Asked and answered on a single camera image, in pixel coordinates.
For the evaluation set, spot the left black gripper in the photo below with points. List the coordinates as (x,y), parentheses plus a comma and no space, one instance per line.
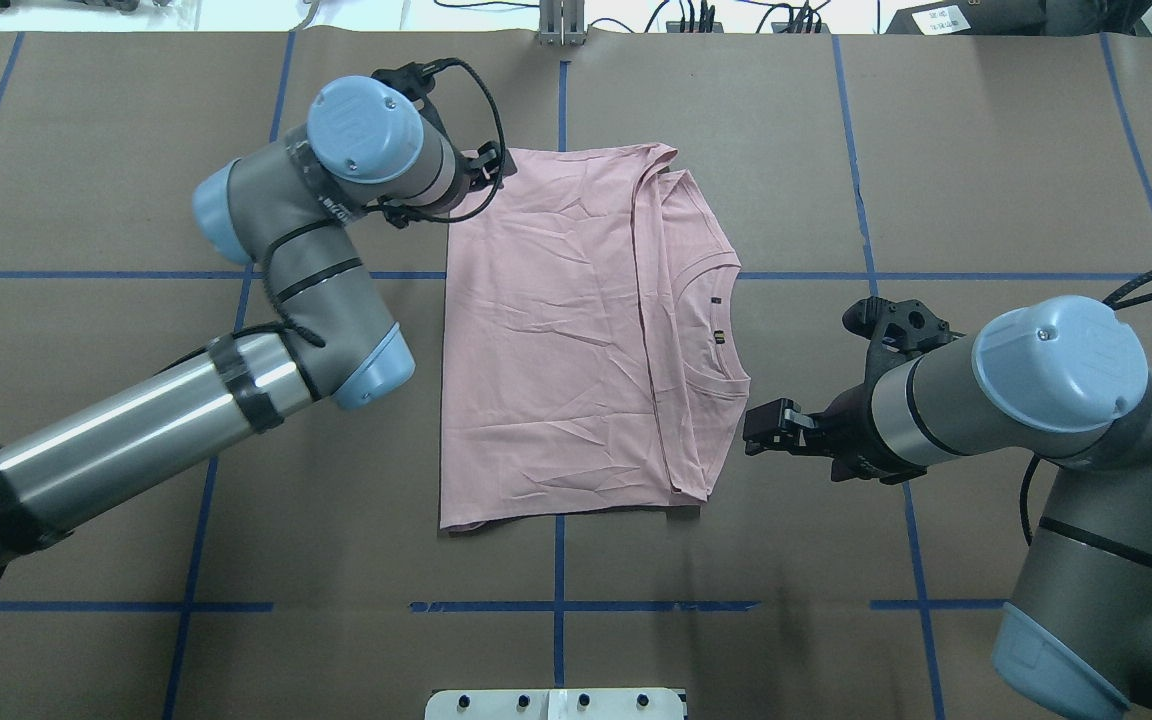
(483,171)

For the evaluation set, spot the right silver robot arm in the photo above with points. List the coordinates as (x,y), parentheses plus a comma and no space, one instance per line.
(1064,379)

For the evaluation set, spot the pink Snoopy t-shirt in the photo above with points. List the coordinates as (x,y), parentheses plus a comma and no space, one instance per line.
(589,362)

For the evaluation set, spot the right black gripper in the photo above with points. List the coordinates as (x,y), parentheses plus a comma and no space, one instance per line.
(848,418)

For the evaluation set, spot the white camera mast base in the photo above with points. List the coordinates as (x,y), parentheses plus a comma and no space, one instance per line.
(558,703)

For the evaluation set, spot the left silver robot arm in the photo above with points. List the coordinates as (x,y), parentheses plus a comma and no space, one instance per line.
(370,146)

